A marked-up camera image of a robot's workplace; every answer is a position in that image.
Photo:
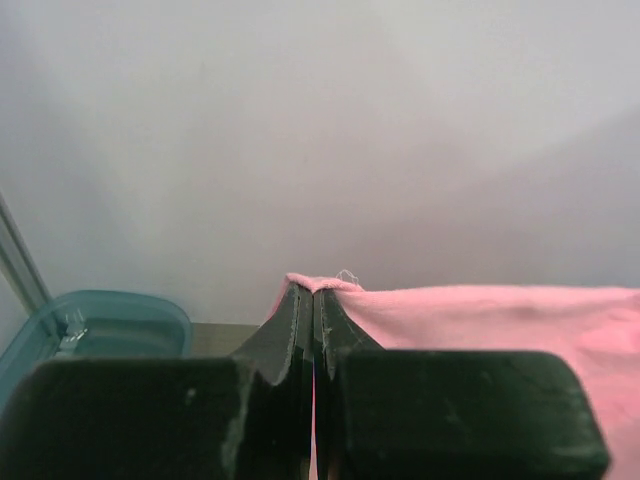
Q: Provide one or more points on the teal plastic bin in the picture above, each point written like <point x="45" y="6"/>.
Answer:
<point x="96" y="323"/>

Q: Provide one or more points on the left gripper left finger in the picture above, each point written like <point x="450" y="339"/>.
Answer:
<point x="246" y="415"/>

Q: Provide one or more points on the pink t shirt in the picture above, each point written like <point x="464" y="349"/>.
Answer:
<point x="595" y="330"/>

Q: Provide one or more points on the left aluminium frame post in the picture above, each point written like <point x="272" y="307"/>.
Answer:
<point x="19" y="266"/>

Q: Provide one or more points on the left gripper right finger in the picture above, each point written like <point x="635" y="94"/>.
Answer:
<point x="446" y="414"/>

